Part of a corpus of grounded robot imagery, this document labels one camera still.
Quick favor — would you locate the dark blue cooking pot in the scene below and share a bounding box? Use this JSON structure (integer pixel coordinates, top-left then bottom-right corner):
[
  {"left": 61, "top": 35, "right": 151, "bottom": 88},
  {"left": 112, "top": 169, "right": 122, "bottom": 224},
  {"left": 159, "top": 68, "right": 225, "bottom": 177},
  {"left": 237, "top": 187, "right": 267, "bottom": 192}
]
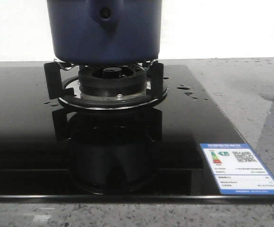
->
[{"left": 47, "top": 0, "right": 162, "bottom": 65}]

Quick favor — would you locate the black pot support grate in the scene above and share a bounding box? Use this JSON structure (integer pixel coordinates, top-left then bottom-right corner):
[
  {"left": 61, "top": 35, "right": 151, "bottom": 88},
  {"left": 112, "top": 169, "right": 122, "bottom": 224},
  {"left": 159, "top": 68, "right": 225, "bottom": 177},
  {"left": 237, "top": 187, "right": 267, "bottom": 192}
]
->
[{"left": 44, "top": 59, "right": 168, "bottom": 111}]

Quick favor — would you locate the black round gas burner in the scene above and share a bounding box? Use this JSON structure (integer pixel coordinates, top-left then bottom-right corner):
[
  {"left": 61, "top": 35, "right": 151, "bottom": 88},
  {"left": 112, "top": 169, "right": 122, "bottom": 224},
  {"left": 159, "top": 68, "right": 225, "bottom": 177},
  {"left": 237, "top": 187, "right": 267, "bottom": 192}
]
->
[{"left": 78, "top": 64, "right": 147, "bottom": 96}]

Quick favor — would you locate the black glass gas hob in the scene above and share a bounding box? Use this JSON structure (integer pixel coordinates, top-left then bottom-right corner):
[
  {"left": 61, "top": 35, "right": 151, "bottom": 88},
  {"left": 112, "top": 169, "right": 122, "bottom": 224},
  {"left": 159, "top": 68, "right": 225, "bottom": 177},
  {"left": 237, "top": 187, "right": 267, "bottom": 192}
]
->
[{"left": 0, "top": 65, "right": 274, "bottom": 203}]

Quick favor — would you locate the blue white energy label sticker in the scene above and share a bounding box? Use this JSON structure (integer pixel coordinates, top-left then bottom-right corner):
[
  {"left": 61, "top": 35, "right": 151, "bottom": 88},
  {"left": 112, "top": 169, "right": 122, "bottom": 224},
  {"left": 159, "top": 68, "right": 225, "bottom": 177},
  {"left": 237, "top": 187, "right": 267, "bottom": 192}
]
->
[{"left": 200, "top": 143, "right": 274, "bottom": 195}]

